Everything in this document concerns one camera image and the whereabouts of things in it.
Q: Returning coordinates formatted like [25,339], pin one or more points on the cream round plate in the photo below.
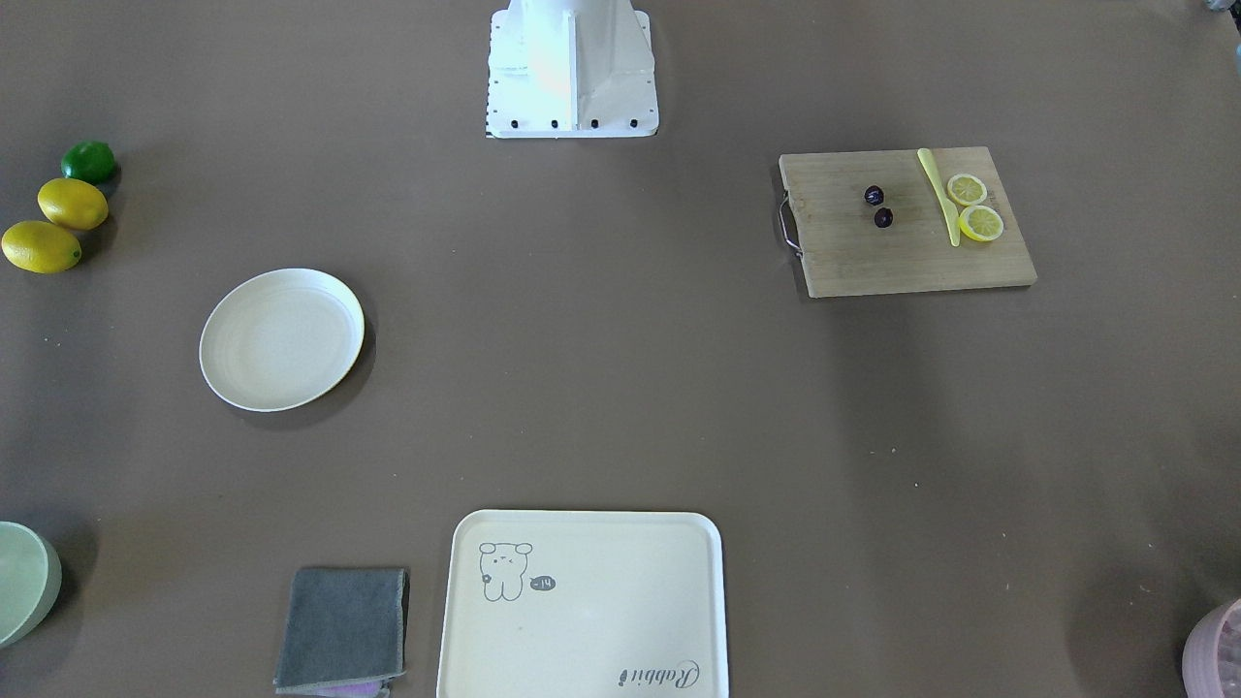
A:
[281,340]

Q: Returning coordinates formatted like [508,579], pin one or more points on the cream rabbit tray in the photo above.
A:
[585,604]

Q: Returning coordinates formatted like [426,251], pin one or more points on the wooden cutting board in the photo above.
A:
[830,227]

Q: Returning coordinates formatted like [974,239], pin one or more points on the yellow plastic knife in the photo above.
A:
[950,212]

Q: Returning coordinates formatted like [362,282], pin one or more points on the lemon slice lower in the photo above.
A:
[981,223]

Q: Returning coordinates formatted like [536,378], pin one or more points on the lemon slice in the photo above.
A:
[965,190]
[981,223]

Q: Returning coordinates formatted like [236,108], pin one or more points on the lemon slice upper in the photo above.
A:
[965,190]

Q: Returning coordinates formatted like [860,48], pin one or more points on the grey folded cloth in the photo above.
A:
[344,632]

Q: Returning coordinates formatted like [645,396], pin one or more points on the green lime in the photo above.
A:
[89,161]

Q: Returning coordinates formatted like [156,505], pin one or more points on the yellow lemon near lime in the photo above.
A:
[72,203]

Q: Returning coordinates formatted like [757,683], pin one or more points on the yellow lemon outer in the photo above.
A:
[40,247]

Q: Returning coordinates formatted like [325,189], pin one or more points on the mint green bowl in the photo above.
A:
[31,575]

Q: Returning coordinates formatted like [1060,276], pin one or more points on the pink bowl with ice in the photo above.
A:
[1211,657]

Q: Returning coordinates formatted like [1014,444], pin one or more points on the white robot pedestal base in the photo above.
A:
[571,70]

